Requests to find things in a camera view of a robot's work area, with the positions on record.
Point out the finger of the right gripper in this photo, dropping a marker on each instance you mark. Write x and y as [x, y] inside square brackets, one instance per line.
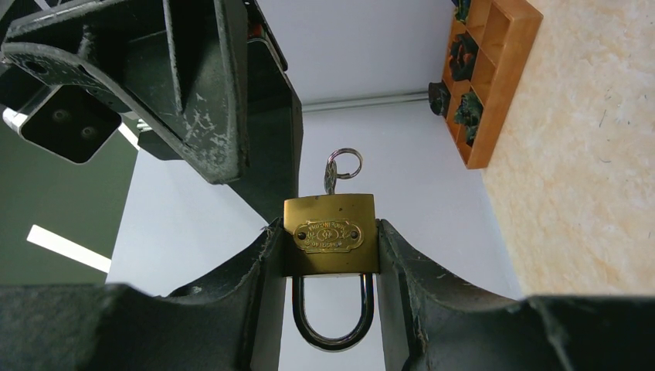
[274, 124]

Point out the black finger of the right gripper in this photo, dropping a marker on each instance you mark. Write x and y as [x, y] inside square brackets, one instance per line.
[180, 66]

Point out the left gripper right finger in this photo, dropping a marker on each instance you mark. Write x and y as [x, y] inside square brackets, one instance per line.
[431, 319]

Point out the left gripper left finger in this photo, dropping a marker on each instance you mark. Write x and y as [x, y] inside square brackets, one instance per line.
[228, 319]

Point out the brass padlock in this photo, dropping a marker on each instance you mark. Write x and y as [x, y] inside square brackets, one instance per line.
[332, 235]

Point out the dark rosette top corner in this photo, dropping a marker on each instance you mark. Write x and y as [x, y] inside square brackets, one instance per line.
[439, 98]

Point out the dark rosette upper left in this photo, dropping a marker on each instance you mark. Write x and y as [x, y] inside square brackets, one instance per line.
[469, 115]

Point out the dark rosette centre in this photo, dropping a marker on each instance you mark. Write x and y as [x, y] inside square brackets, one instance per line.
[462, 57]

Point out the dark rosette right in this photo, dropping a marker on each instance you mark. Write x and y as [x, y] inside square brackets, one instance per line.
[461, 10]

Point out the wooden compartment tray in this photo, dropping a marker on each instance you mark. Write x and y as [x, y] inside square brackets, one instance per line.
[505, 32]

